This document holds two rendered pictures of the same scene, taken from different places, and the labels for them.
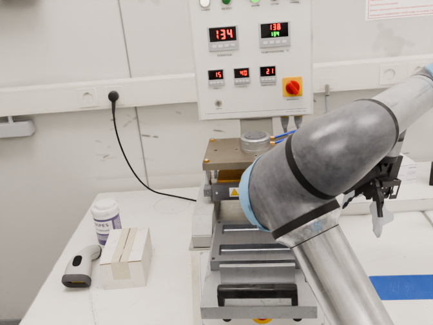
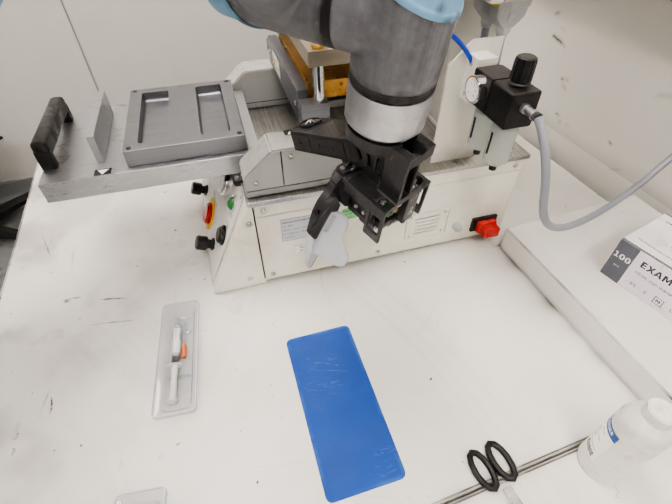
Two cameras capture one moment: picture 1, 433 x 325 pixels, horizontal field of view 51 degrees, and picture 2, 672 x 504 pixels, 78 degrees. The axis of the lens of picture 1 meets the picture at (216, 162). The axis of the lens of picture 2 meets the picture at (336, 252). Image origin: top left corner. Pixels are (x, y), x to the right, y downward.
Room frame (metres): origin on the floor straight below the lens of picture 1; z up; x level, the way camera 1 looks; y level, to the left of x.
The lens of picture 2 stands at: (0.85, -0.73, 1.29)
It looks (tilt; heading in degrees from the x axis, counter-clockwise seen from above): 45 degrees down; 67
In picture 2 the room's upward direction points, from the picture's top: straight up
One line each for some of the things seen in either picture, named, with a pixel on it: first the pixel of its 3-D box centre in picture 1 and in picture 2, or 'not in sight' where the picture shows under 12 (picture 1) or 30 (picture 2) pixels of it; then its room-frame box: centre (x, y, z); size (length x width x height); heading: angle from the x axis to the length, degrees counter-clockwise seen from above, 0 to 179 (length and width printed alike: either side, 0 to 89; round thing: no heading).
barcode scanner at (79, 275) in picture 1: (84, 260); not in sight; (1.16, 0.42, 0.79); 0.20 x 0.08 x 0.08; 176
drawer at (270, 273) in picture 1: (258, 259); (155, 129); (0.83, -0.07, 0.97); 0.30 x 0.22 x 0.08; 173
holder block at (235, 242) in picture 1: (258, 242); (185, 118); (0.88, -0.08, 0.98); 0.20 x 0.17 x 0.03; 83
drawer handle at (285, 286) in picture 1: (257, 294); (53, 130); (0.69, -0.05, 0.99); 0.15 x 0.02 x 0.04; 83
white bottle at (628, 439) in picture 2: not in sight; (627, 439); (1.22, -0.69, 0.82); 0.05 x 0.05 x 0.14
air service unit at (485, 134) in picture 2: not in sight; (492, 109); (1.23, -0.34, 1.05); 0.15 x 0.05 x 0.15; 83
